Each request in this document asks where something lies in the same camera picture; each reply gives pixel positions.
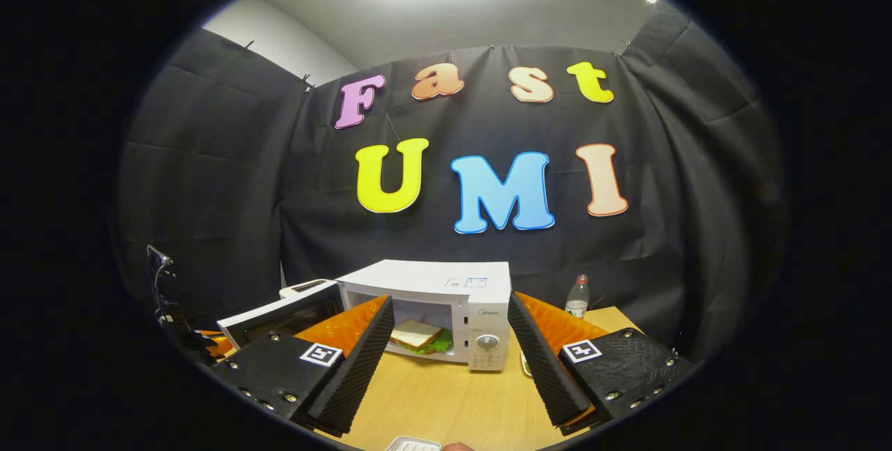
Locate white toaster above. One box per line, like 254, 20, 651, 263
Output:
279, 279, 335, 300

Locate toast and lettuce sandwich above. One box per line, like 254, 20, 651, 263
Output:
388, 319, 454, 356

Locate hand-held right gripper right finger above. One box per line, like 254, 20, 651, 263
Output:
507, 291, 695, 436

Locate white microwave oven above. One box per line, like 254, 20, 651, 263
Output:
217, 259, 513, 372

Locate small white plate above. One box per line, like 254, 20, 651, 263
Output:
385, 436, 443, 451

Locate red label water bottle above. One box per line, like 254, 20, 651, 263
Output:
564, 274, 590, 319

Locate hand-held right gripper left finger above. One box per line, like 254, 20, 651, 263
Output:
211, 296, 396, 436

